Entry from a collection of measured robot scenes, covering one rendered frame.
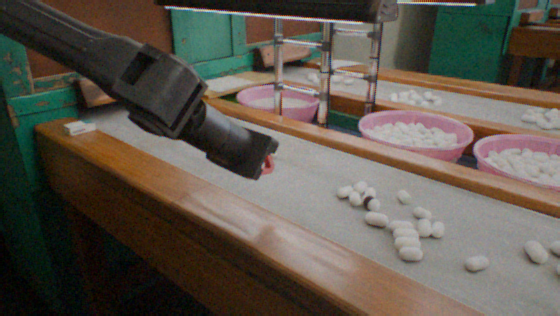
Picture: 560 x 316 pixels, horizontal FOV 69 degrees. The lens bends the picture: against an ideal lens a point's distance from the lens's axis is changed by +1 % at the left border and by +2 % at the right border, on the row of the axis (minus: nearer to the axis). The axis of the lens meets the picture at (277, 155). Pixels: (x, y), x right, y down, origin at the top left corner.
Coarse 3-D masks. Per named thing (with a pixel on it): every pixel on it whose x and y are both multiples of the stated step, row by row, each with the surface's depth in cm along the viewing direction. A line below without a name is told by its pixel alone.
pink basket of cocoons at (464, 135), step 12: (360, 120) 104; (372, 120) 109; (384, 120) 111; (396, 120) 111; (408, 120) 111; (420, 120) 110; (444, 120) 106; (444, 132) 106; (456, 132) 103; (468, 132) 98; (384, 144) 92; (396, 144) 89; (468, 144) 91; (432, 156) 89; (444, 156) 90; (456, 156) 92
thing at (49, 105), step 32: (192, 64) 135; (224, 64) 145; (288, 64) 185; (0, 96) 100; (32, 96) 101; (64, 96) 106; (0, 128) 115; (32, 128) 103; (0, 160) 127; (32, 160) 105; (0, 192) 135; (32, 192) 107; (0, 224) 153; (32, 224) 120; (64, 224) 119; (32, 256) 140; (64, 256) 122; (128, 256) 140; (32, 288) 150; (64, 288) 125
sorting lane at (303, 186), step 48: (144, 144) 97; (288, 144) 97; (240, 192) 75; (288, 192) 75; (336, 192) 75; (384, 192) 75; (432, 192) 76; (336, 240) 62; (384, 240) 62; (432, 240) 62; (480, 240) 62; (528, 240) 62; (480, 288) 53; (528, 288) 53
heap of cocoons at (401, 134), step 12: (372, 132) 103; (384, 132) 103; (396, 132) 103; (408, 132) 104; (420, 132) 107; (432, 132) 106; (408, 144) 98; (420, 144) 95; (432, 144) 99; (444, 144) 96; (456, 144) 96
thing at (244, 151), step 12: (240, 132) 54; (252, 132) 58; (228, 144) 52; (240, 144) 54; (252, 144) 56; (264, 144) 56; (216, 156) 54; (228, 156) 54; (240, 156) 55; (252, 156) 56; (264, 156) 55; (228, 168) 58; (240, 168) 56; (252, 168) 55
